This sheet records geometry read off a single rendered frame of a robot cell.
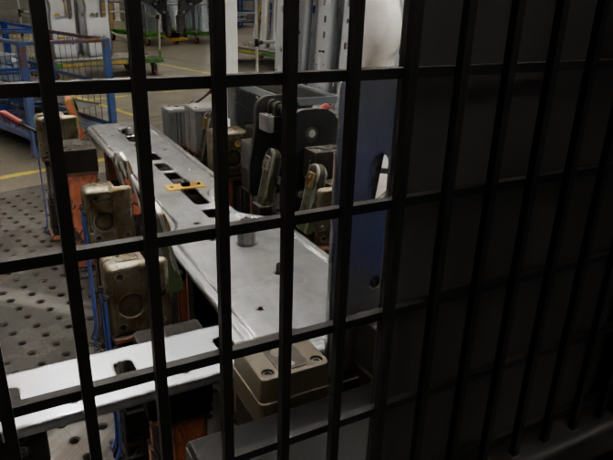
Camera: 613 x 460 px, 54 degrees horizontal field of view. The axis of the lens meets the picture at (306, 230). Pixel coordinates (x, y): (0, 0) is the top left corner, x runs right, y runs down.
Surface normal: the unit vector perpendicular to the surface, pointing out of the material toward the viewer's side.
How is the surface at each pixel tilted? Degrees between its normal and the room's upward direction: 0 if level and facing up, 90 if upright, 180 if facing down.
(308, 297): 0
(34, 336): 0
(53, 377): 0
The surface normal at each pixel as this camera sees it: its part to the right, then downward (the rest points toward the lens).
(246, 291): 0.03, -0.93
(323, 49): -0.62, 0.21
